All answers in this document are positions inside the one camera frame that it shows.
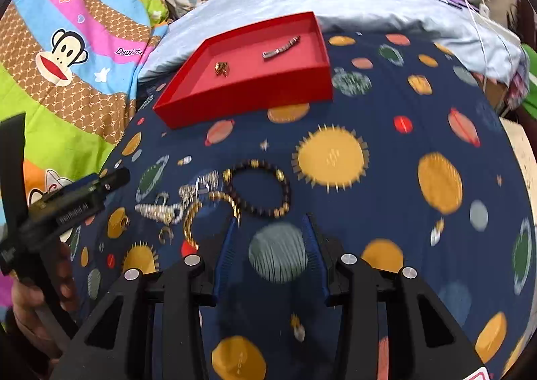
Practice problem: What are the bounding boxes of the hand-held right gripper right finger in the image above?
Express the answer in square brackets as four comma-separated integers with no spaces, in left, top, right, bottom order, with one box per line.
[304,212,493,380]

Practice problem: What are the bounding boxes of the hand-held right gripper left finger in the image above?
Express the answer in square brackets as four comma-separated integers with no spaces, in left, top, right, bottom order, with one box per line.
[50,216,240,380]

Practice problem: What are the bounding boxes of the silver chain necklace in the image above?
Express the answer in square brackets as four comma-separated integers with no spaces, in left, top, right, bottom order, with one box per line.
[180,170,221,200]

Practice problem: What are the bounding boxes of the colourful cartoon monkey blanket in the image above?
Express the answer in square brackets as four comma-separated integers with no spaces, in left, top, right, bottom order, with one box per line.
[0,0,173,322]

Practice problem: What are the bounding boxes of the cream paper box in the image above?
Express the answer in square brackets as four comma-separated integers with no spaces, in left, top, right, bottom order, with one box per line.
[499,115,537,213]

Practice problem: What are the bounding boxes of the black bead bracelet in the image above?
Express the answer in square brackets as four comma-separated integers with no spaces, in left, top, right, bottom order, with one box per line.
[222,159,292,219]

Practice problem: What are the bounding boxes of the green plastic bag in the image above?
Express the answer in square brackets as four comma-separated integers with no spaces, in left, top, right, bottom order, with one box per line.
[520,44,537,112]

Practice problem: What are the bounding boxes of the navy planet-print blanket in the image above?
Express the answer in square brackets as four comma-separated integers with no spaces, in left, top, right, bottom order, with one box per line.
[54,32,537,380]

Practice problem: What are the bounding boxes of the gold bangle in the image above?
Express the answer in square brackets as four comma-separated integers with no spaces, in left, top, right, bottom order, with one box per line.
[182,191,242,248]

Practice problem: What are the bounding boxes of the person's left hand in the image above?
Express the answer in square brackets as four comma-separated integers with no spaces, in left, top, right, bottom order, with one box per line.
[8,241,80,364]

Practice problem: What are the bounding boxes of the silver link bracelet piece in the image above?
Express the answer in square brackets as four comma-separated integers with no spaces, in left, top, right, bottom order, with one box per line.
[262,35,302,62]

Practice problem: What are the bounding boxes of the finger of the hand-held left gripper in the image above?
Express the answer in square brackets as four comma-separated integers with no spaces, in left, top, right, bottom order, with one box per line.
[29,168,131,217]

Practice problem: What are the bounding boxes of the white charging cable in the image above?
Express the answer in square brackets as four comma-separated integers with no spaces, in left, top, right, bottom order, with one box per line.
[436,0,525,95]

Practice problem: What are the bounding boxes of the red jewelry tray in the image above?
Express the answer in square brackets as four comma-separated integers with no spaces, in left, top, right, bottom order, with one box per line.
[152,11,335,130]

